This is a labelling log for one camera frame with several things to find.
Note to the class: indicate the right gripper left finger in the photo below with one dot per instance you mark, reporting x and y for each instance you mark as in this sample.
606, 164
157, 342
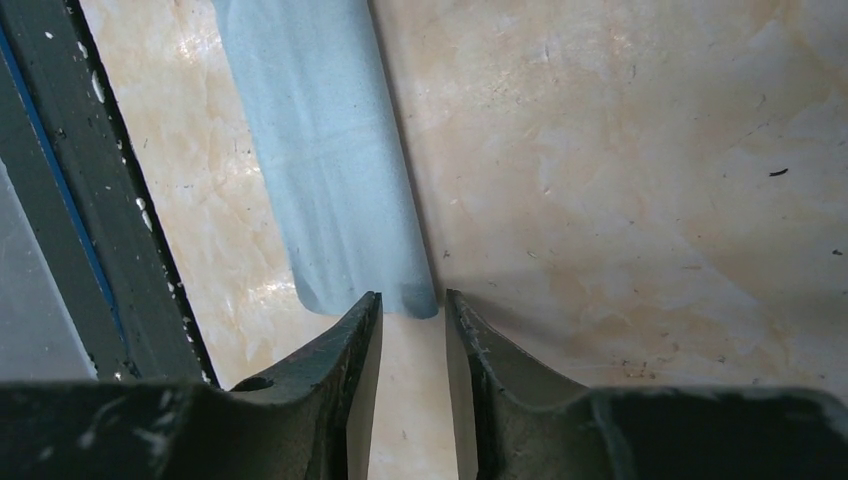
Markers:
309, 416

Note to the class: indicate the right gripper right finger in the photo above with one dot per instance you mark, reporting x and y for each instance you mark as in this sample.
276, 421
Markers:
516, 418

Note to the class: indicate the blue cleaning cloth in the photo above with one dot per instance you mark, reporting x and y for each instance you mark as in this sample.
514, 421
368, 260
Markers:
315, 94

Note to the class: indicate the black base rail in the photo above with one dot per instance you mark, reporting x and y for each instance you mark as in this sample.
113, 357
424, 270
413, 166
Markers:
68, 150

